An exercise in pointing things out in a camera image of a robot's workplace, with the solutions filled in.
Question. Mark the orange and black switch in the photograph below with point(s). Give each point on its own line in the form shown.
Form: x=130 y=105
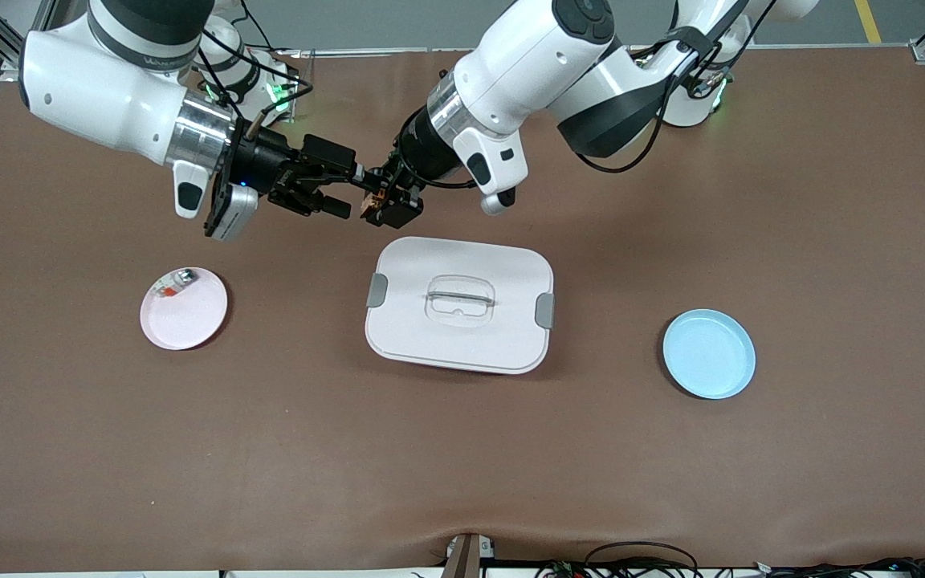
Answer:
x=374 y=205

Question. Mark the white lidded storage box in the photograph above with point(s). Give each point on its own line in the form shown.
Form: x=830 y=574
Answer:
x=430 y=337

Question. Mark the pink round plate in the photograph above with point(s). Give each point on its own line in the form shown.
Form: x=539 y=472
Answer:
x=185 y=321

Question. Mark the brown camera mount post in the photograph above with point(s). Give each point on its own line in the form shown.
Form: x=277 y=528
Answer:
x=466 y=558

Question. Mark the brown table mat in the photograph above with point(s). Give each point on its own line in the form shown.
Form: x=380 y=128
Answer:
x=462 y=449

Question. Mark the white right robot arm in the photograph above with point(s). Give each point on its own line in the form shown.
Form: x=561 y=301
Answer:
x=93 y=88

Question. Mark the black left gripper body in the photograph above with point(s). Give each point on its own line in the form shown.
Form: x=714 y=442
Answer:
x=424 y=151

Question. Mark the red and clear switch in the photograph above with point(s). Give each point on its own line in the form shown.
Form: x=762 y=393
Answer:
x=173 y=283

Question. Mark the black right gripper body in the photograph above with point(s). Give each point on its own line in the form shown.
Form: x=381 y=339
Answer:
x=264 y=163

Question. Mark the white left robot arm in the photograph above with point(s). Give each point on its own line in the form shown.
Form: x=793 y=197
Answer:
x=527 y=72

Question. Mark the silver table edge rail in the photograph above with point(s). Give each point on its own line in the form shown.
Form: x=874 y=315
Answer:
x=366 y=50

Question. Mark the light blue round plate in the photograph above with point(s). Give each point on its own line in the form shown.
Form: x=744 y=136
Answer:
x=707 y=353

